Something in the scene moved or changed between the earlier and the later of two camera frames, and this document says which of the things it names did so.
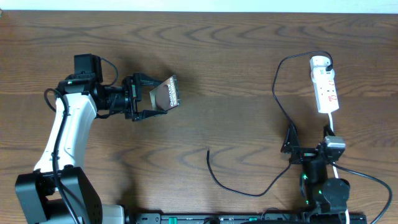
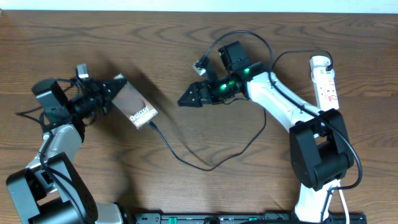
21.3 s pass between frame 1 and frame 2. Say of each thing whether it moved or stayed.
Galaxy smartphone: moved
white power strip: stayed
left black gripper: moved
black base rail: stayed
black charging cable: moved
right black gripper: moved
